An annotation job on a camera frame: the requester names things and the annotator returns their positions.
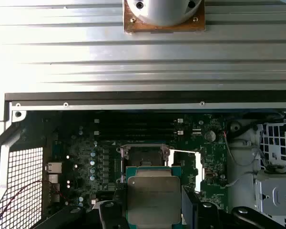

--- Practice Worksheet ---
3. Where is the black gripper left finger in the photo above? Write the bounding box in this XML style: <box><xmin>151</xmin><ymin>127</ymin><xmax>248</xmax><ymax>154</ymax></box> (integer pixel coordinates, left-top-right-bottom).
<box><xmin>34</xmin><ymin>189</ymin><xmax>128</xmax><ymax>229</ymax></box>

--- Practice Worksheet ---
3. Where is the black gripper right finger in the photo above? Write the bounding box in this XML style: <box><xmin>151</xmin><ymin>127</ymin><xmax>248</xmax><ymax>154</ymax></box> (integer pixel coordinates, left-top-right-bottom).
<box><xmin>181</xmin><ymin>185</ymin><xmax>286</xmax><ymax>229</ymax></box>

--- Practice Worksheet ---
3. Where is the silver CPU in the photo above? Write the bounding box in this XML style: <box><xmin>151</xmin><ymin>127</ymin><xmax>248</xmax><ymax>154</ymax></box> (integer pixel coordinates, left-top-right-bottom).
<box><xmin>125</xmin><ymin>166</ymin><xmax>183</xmax><ymax>226</ymax></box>

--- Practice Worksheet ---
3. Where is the CPU socket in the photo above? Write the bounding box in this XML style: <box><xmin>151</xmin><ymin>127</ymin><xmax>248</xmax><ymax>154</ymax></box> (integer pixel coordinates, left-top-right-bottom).
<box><xmin>116</xmin><ymin>143</ymin><xmax>174</xmax><ymax>184</ymax></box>

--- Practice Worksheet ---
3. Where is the black RAM slot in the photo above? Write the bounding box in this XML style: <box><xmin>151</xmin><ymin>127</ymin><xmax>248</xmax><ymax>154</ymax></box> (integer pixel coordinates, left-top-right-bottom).
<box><xmin>94</xmin><ymin>117</ymin><xmax>184</xmax><ymax>124</ymax></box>
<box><xmin>94</xmin><ymin>129</ymin><xmax>184</xmax><ymax>135</ymax></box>
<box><xmin>94</xmin><ymin>123</ymin><xmax>184</xmax><ymax>130</ymax></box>
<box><xmin>94</xmin><ymin>135</ymin><xmax>184</xmax><ymax>142</ymax></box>

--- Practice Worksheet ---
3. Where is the green motherboard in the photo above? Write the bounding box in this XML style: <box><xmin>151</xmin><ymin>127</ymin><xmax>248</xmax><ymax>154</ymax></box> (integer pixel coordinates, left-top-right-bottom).
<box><xmin>44</xmin><ymin>111</ymin><xmax>231</xmax><ymax>215</ymax></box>

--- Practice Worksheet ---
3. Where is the silver coin battery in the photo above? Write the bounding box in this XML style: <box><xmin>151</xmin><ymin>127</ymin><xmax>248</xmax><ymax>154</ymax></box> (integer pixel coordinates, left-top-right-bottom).
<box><xmin>204</xmin><ymin>130</ymin><xmax>216</xmax><ymax>143</ymax></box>

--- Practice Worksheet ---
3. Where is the metal ethernet port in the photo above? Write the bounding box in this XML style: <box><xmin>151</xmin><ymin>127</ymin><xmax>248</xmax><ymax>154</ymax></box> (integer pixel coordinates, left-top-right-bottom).
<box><xmin>45</xmin><ymin>162</ymin><xmax>63</xmax><ymax>174</ymax></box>

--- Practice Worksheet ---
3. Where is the metal drive cage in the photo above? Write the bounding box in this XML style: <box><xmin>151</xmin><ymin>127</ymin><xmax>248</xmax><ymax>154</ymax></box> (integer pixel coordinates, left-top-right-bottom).
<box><xmin>254</xmin><ymin>119</ymin><xmax>286</xmax><ymax>217</ymax></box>

